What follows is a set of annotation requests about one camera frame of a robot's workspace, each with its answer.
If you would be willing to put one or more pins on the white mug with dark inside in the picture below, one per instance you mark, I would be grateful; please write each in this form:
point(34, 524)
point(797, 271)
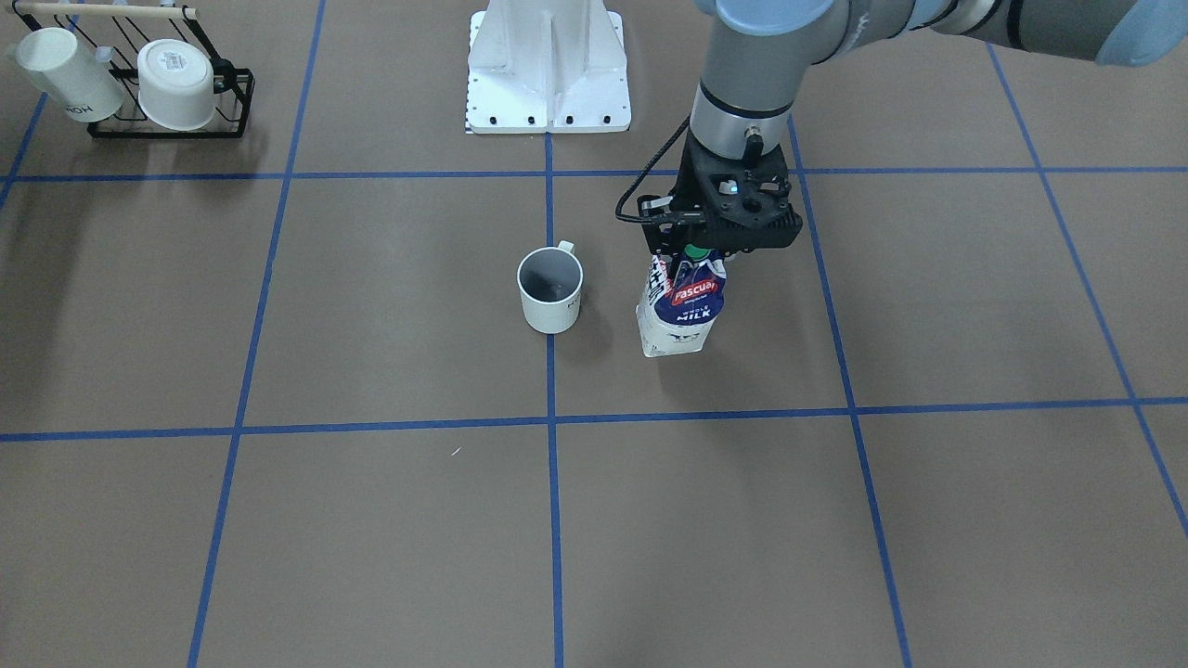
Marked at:
point(550, 282)

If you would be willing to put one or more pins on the blue white milk carton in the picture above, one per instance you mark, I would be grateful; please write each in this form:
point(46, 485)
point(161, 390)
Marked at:
point(680, 301)

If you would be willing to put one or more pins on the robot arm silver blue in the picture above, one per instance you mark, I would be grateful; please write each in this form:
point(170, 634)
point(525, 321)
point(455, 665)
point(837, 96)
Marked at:
point(759, 51)

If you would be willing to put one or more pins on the white mug front on rack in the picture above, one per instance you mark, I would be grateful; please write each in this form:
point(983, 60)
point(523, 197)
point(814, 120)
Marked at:
point(175, 85)

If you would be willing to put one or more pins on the white mug on rack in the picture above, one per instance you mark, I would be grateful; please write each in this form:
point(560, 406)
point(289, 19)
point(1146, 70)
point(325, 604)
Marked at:
point(175, 85)
point(58, 65)

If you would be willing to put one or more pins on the white mug rear on rack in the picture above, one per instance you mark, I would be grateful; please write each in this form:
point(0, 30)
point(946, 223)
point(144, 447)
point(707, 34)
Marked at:
point(58, 65)

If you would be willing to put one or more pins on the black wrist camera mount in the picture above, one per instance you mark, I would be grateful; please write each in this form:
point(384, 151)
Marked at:
point(717, 203)

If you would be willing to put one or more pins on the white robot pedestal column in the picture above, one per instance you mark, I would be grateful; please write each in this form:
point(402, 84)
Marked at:
point(547, 67)

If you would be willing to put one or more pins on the black wire mug rack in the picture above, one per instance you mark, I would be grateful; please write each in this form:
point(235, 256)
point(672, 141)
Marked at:
point(130, 71)

